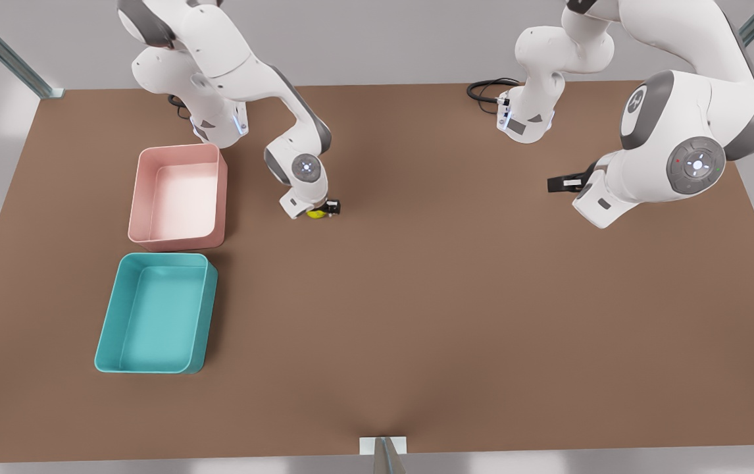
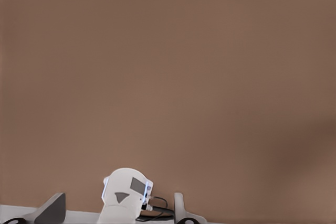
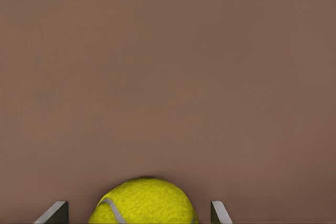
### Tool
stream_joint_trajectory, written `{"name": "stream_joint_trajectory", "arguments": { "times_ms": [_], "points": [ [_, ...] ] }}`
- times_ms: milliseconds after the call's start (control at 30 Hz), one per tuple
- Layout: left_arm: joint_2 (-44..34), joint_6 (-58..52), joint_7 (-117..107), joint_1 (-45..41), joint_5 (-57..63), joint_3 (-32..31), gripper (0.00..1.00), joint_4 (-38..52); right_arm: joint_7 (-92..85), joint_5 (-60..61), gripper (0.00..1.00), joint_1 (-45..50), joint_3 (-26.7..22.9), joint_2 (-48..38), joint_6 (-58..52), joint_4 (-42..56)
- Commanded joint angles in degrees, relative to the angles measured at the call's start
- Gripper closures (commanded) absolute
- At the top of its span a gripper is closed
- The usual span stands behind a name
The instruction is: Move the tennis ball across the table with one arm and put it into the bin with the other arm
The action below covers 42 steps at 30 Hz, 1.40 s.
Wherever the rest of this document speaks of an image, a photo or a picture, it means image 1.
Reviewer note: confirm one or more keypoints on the small yellow fruit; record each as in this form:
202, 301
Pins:
315, 213

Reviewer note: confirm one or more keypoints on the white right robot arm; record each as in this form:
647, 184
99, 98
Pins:
219, 59

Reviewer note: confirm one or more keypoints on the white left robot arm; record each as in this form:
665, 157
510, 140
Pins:
679, 112

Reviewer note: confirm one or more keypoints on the pink rectangular tray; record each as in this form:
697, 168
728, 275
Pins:
179, 196

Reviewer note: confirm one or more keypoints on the teal rectangular tray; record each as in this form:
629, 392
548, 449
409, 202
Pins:
156, 313

